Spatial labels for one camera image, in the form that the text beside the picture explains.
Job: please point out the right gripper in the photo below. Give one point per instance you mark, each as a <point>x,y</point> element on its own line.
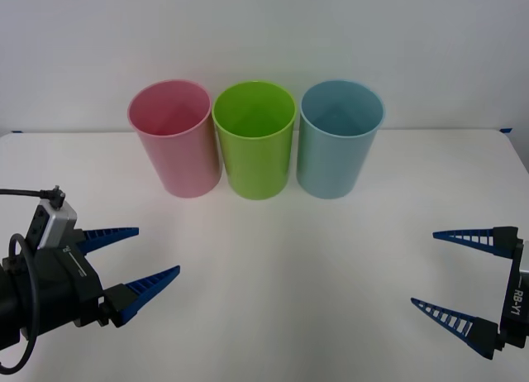
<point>514,307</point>

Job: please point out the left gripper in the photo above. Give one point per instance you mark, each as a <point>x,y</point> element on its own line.
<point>66,287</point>

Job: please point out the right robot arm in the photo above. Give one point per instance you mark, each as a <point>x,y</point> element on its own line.
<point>525,260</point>

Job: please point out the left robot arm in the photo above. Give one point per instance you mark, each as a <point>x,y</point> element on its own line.
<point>12,303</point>

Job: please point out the pink plastic bin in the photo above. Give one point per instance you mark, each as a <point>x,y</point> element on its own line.
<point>182,167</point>

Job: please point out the green plastic bin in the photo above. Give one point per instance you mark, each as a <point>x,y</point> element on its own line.
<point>256,171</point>

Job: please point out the pale blue plastic bin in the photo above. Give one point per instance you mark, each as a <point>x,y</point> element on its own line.
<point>330,167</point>

